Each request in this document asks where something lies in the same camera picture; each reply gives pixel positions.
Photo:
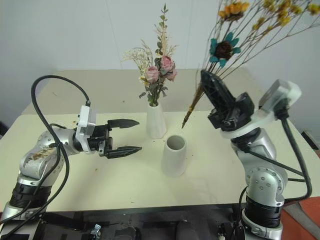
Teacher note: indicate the white faceted narrow vase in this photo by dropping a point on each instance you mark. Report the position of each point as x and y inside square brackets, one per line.
[155, 122]

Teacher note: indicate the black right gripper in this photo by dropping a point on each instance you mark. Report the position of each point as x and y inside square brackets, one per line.
[236, 113]

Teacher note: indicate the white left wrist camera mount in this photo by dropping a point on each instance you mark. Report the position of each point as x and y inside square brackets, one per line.
[85, 125]

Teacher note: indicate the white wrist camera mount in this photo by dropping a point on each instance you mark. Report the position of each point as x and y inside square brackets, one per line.
[85, 125]
[282, 93]

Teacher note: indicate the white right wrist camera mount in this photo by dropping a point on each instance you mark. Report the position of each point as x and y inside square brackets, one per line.
[282, 93]

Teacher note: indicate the small metal clamp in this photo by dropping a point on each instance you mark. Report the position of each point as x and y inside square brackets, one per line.
[95, 230]

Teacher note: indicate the white wide-mouthed vase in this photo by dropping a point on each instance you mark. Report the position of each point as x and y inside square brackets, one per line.
[173, 160]

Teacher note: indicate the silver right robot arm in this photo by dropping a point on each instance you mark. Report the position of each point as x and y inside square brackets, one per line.
[265, 180]

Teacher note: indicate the pink rose flower bouquet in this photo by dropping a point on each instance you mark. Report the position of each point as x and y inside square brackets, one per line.
[166, 63]

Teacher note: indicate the yellow and blue flower bouquet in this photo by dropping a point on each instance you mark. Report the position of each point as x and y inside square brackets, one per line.
[223, 48]

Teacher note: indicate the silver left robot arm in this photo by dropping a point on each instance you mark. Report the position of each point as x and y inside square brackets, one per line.
[32, 167]

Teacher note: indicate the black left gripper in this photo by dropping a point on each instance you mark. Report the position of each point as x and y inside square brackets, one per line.
[101, 140]

